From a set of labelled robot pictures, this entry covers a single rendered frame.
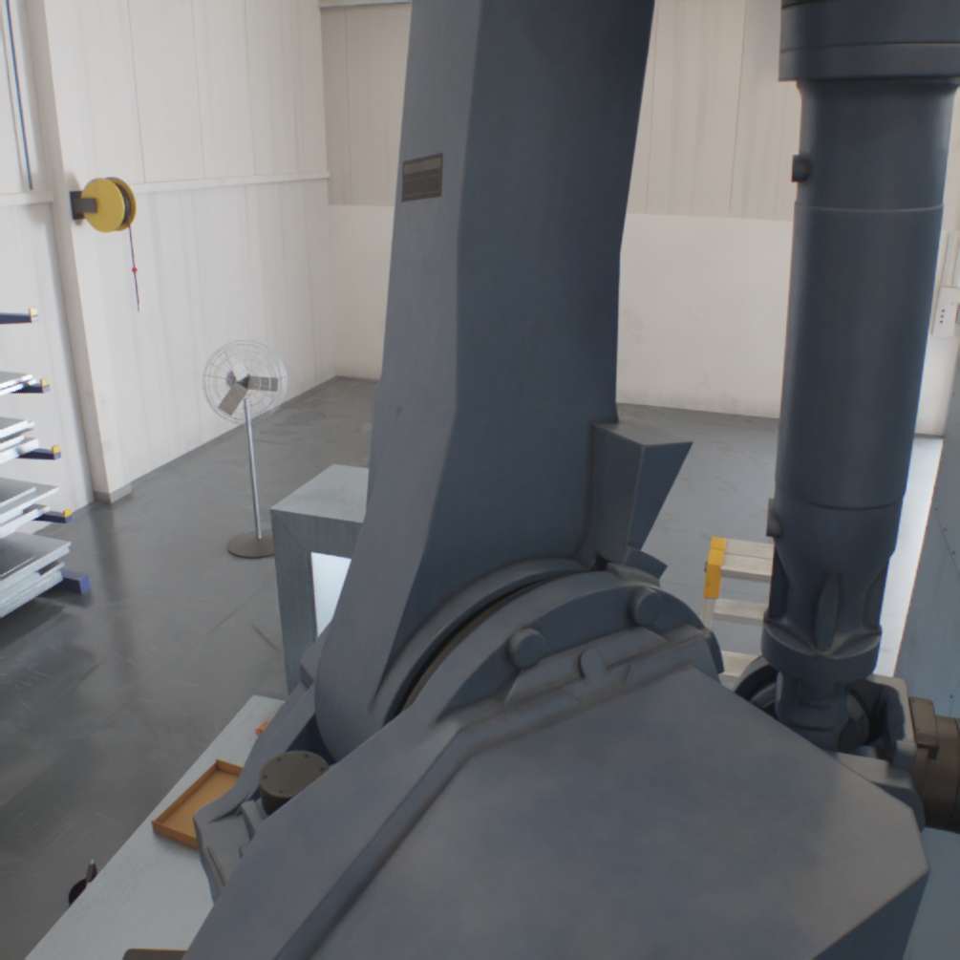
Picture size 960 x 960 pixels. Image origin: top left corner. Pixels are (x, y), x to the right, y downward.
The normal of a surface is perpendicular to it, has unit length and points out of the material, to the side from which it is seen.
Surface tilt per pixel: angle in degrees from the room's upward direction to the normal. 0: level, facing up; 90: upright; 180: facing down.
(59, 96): 90
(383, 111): 90
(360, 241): 90
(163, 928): 0
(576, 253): 80
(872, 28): 94
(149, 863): 0
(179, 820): 0
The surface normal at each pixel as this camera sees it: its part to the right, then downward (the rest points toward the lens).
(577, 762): 0.00, -0.93
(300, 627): -0.32, 0.34
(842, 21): -0.69, 0.33
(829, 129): -0.85, 0.26
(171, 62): 0.95, 0.12
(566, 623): 0.53, 0.31
